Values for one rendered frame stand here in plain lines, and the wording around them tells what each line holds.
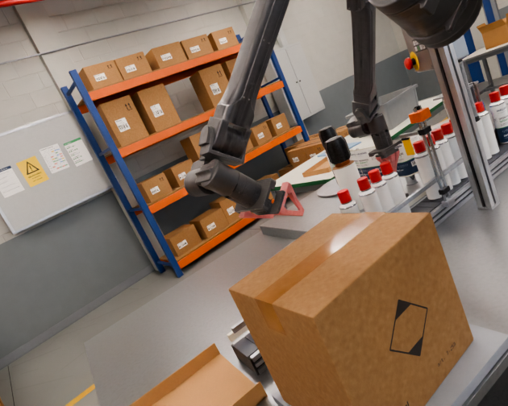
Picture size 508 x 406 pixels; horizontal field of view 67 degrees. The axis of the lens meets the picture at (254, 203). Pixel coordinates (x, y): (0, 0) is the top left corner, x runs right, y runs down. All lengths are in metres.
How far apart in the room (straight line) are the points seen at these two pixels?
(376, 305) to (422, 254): 0.13
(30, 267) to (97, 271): 0.74
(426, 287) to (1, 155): 4.66
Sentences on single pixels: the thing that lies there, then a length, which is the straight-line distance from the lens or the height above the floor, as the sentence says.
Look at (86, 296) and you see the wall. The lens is 5.19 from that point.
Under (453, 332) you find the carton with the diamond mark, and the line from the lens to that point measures 0.79.
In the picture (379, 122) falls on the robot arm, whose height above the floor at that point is 1.20.
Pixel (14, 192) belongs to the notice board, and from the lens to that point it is 4.92.
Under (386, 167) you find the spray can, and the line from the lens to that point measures 1.24.
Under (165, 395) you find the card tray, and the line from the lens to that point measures 1.12.
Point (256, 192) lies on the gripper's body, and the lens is 0.74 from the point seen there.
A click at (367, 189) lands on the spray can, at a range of 1.17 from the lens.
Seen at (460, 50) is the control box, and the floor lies 1.31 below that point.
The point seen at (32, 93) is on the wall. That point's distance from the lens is 5.28.
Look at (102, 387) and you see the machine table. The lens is 1.37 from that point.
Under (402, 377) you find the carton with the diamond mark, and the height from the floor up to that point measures 0.93.
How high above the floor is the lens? 1.40
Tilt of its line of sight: 13 degrees down
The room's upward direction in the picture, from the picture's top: 24 degrees counter-clockwise
